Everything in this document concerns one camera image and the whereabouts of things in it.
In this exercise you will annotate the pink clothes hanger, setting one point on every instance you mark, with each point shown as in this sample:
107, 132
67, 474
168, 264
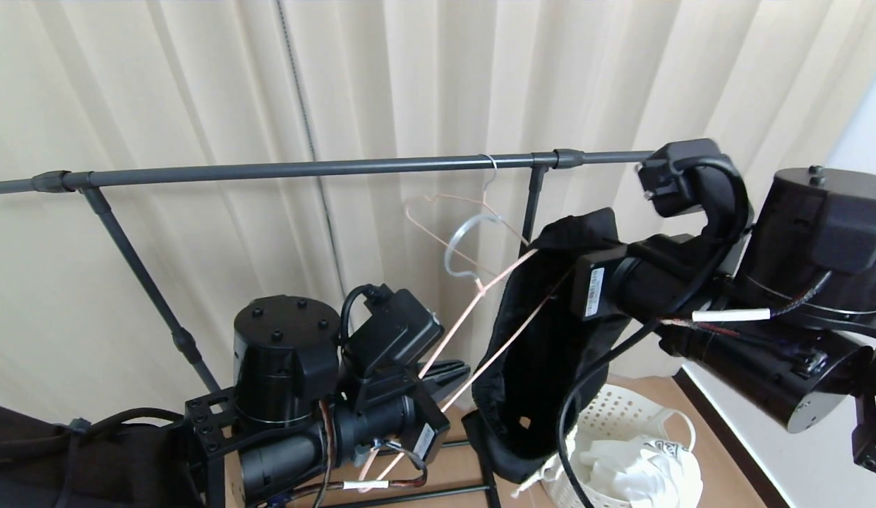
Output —
494, 169
452, 331

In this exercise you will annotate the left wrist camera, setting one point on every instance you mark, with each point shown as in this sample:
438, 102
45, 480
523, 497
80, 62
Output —
395, 331

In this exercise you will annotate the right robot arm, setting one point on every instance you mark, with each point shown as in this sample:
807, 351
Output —
798, 233

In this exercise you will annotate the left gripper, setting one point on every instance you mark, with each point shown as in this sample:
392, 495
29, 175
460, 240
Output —
296, 458

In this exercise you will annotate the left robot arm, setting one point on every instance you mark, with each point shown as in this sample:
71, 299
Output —
282, 353

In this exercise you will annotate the beige curtain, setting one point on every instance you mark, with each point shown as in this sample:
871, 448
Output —
162, 85

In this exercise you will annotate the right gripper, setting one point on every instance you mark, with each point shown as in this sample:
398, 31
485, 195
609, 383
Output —
642, 282

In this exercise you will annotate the black clothes rack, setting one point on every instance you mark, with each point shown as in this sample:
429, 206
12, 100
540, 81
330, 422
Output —
268, 171

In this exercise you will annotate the white printed garment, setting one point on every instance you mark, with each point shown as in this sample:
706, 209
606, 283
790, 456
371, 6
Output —
635, 473

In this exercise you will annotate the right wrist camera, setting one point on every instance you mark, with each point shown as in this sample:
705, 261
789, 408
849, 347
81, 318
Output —
678, 176

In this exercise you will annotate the white laundry basket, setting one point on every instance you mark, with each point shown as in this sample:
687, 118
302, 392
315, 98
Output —
621, 409

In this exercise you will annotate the black shorts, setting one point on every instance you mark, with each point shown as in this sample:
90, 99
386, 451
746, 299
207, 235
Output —
536, 353

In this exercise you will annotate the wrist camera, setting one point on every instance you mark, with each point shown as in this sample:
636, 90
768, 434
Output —
395, 331
678, 176

